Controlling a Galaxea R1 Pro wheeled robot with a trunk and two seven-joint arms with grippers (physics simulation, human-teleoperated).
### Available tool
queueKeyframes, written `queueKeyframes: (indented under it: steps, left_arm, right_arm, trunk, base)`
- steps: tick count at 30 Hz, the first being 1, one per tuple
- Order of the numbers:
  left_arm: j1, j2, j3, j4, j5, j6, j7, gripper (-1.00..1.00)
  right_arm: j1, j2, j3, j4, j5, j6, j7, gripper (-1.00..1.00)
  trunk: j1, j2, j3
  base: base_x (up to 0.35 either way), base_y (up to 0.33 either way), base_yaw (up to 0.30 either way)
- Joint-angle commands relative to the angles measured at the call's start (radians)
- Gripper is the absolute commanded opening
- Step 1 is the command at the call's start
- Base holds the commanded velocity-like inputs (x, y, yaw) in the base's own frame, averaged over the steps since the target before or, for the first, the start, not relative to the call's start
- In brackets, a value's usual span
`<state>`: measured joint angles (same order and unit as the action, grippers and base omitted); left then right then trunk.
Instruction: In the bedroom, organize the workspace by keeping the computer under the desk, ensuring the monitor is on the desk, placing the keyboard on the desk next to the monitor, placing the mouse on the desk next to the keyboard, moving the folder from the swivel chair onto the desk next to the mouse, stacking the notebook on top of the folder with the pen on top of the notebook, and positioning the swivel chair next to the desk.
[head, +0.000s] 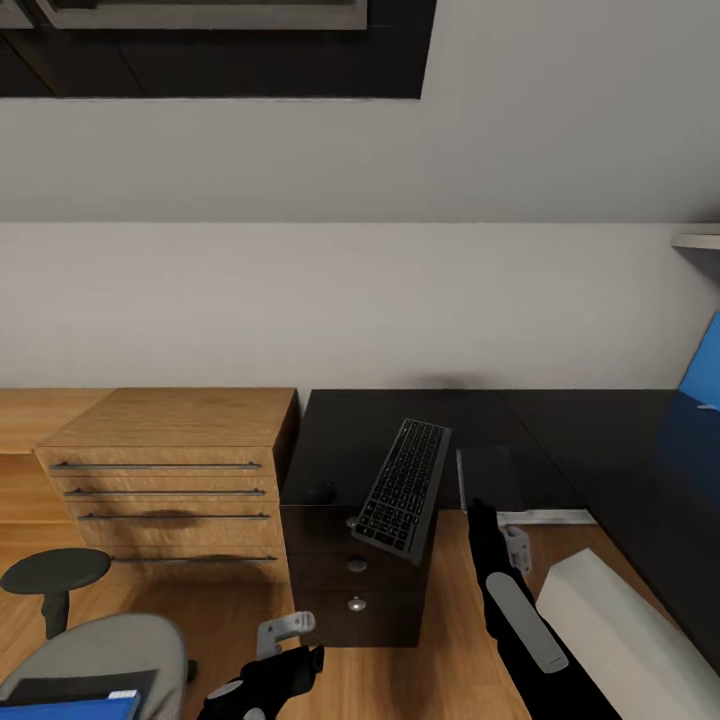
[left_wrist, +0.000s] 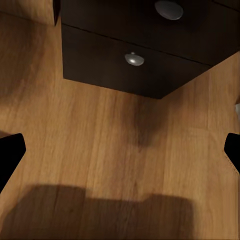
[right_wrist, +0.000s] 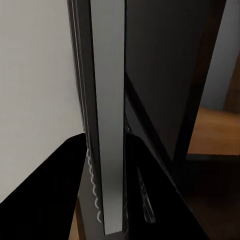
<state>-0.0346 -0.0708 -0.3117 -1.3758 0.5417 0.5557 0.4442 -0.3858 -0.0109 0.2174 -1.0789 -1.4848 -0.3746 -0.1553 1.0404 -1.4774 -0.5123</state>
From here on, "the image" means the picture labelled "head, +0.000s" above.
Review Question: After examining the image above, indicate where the mouse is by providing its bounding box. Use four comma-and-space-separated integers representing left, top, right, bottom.
304, 480, 336, 504

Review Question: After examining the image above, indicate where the keyboard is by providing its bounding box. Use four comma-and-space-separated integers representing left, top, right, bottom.
351, 418, 452, 565

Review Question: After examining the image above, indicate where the notebook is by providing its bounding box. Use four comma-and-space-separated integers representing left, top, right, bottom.
457, 447, 527, 515

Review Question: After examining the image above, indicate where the desktop computer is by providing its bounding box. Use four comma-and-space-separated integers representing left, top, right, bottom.
535, 548, 720, 720

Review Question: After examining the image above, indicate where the folder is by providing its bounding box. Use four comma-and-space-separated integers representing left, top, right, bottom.
0, 690, 142, 720

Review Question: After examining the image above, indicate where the swivel chair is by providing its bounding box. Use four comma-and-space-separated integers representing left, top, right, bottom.
0, 548, 197, 720

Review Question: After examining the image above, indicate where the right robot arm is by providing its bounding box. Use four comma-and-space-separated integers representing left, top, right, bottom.
467, 497, 623, 720

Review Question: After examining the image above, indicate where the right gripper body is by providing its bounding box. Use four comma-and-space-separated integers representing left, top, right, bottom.
467, 504, 509, 557

